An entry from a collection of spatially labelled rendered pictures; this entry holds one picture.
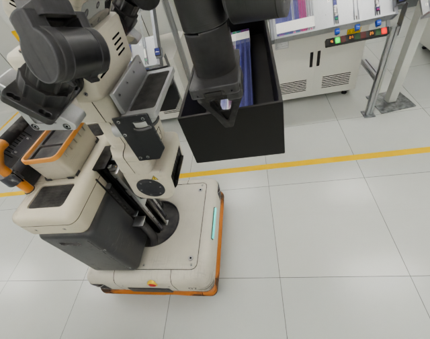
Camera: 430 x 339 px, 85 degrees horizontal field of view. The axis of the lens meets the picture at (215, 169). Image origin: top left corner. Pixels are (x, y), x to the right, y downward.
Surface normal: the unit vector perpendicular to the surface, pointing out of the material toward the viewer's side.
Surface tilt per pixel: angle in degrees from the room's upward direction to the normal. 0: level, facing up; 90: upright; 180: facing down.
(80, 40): 64
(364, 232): 0
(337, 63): 90
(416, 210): 0
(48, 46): 70
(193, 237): 0
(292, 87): 90
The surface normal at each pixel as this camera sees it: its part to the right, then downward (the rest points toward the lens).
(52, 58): -0.40, 0.48
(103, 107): -0.07, 0.75
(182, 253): -0.22, -0.65
